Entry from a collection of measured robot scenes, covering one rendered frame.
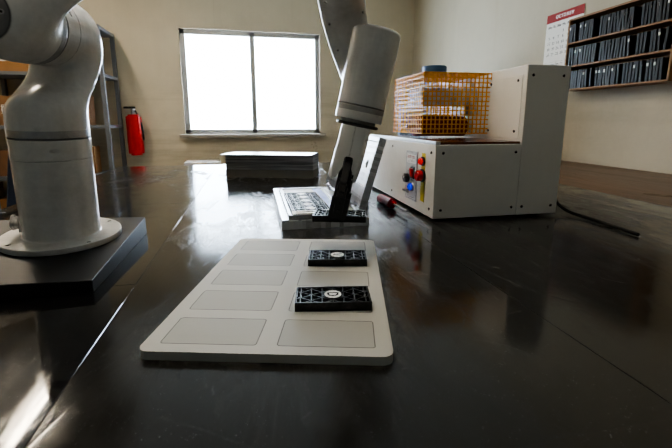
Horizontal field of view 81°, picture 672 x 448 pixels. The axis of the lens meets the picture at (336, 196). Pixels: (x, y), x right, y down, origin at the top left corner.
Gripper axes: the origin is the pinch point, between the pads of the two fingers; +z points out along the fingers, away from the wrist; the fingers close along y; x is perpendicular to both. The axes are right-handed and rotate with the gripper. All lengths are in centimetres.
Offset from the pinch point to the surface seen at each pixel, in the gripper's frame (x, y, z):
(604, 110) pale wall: 127, -166, -48
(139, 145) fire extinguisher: -229, -316, 58
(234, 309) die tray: -9.3, 26.6, 10.1
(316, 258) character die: -1.6, 9.6, 7.6
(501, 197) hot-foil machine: 38.4, -29.4, -4.3
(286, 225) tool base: -11.6, -13.9, 10.6
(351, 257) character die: 4.1, 9.0, 6.2
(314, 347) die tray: 1.9, 34.1, 7.8
